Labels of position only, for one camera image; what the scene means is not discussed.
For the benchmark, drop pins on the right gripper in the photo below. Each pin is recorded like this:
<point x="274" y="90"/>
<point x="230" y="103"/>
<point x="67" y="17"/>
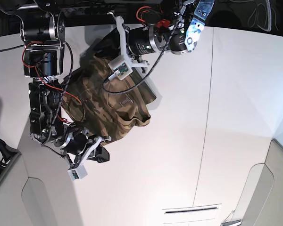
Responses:
<point x="78" y="147"/>

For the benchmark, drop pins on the camouflage T-shirt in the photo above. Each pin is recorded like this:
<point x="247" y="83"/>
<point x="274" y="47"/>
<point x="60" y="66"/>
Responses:
<point x="91" y="103"/>

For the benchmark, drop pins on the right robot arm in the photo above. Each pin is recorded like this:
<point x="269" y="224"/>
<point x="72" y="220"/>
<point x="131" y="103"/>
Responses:
<point x="43" y="34"/>

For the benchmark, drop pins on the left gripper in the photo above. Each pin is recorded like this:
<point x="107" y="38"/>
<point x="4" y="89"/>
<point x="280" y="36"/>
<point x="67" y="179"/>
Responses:
<point x="133" y="43"/>

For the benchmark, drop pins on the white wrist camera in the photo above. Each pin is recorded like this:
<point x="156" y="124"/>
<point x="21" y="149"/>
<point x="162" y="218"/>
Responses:
<point x="77" y="173"/>
<point x="121" y="66"/>

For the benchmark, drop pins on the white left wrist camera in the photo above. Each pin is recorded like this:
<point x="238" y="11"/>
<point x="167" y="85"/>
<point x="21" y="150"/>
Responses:
<point x="121" y="66"/>

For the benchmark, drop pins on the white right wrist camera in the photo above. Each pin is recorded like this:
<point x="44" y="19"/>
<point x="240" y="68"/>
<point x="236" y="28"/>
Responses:
<point x="77" y="173"/>

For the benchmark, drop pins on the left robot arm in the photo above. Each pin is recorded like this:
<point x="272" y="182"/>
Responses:
<point x="173" y="27"/>

